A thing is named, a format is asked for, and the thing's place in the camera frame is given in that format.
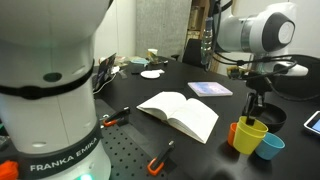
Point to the yellow plastic cup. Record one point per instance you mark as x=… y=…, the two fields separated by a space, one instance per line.
x=248 y=140

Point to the orange round object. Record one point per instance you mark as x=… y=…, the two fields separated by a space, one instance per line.
x=8 y=170

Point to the orange plastic cup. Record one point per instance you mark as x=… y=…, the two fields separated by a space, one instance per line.
x=231 y=133

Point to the teal flat item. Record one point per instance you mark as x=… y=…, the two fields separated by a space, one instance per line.
x=140 y=61

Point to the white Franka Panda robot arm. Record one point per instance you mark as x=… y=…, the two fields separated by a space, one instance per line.
x=50 y=116

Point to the closed pale UIST book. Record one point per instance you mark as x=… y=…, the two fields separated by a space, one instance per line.
x=210 y=89

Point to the black orange bar clamp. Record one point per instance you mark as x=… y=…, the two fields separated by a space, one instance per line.
x=160 y=160
x=115 y=117

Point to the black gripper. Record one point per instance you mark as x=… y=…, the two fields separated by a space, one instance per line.
x=259 y=86

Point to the grey acoustic panel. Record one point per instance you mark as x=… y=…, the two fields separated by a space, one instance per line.
x=163 y=26

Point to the dark tablet on stand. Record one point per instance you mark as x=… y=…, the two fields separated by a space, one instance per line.
x=105 y=71

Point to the black office chair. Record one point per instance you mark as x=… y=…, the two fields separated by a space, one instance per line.
x=193 y=51

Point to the open white book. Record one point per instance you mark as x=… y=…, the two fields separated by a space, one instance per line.
x=183 y=113

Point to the white round plate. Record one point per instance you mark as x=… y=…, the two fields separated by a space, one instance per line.
x=150 y=74

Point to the black bowl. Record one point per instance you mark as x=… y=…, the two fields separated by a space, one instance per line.
x=276 y=120

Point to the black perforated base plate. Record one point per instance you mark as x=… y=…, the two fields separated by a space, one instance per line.
x=126 y=150

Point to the white paper napkin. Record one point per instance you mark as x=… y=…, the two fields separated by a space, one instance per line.
x=159 y=71

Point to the wooden shelf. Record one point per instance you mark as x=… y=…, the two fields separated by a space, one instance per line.
x=198 y=16

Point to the blue plastic cup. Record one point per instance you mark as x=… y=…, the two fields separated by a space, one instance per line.
x=270 y=146

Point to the white paper cup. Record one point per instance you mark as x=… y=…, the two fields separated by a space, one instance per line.
x=152 y=53

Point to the smartphone with lit screen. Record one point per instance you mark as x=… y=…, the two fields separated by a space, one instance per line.
x=314 y=123

